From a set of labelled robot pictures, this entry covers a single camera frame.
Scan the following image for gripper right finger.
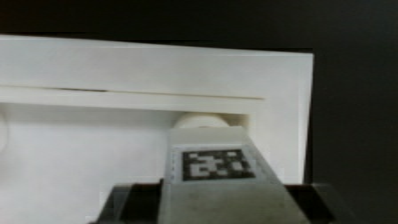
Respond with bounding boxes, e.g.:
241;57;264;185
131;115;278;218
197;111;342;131
285;183;362;224

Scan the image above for white square tabletop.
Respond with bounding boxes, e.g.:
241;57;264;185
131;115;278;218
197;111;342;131
0;35;312;224

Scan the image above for white table leg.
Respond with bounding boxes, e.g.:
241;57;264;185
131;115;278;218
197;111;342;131
154;125;312;224

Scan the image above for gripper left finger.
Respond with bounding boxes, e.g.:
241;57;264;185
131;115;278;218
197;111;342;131
88;181;163;224

